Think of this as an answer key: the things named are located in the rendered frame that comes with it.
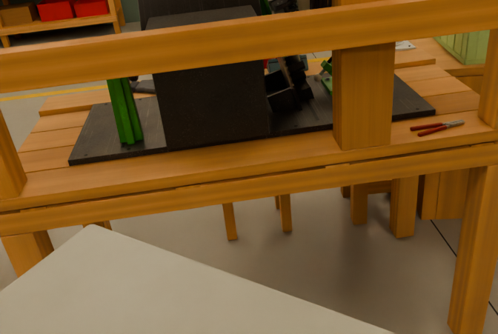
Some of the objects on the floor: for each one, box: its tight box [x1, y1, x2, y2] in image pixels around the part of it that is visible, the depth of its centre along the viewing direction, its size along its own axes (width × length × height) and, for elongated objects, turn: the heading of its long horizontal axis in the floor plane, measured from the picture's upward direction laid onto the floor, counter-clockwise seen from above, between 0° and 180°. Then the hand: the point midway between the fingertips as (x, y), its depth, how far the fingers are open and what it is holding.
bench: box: [0, 64, 498, 334], centre depth 181 cm, size 70×149×88 cm, turn 107°
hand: (279, 7), depth 144 cm, fingers closed on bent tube, 3 cm apart
